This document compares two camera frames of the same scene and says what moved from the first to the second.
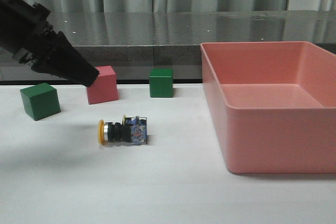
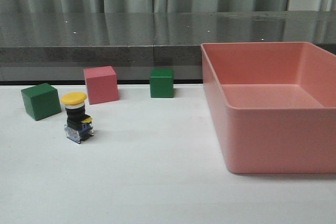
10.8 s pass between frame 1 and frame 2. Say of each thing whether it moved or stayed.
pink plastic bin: stayed
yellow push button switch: moved
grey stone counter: stayed
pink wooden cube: stayed
